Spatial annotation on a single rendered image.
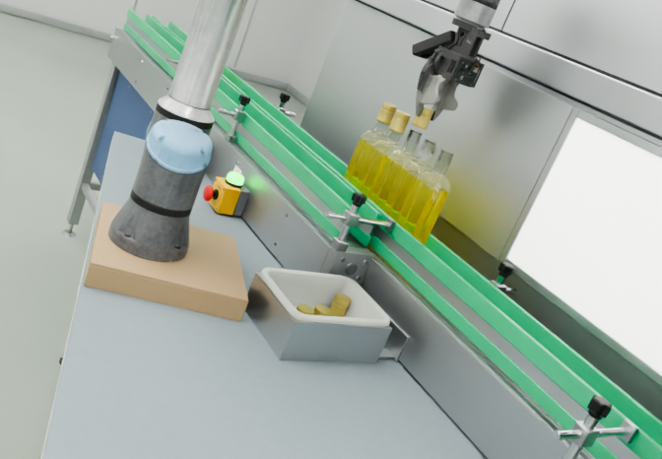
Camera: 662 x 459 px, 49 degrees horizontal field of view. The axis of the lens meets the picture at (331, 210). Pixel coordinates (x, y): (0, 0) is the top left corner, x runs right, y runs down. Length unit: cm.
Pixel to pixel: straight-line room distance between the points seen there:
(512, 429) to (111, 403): 63
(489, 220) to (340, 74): 77
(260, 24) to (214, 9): 652
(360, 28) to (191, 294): 106
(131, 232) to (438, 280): 58
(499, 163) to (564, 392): 54
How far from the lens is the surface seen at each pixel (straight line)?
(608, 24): 154
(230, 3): 143
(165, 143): 133
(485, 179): 160
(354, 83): 208
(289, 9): 804
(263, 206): 176
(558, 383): 124
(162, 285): 133
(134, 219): 138
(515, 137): 156
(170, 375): 117
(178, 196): 135
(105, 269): 132
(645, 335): 135
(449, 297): 140
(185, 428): 108
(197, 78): 145
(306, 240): 159
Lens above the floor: 139
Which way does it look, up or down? 17 degrees down
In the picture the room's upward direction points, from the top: 22 degrees clockwise
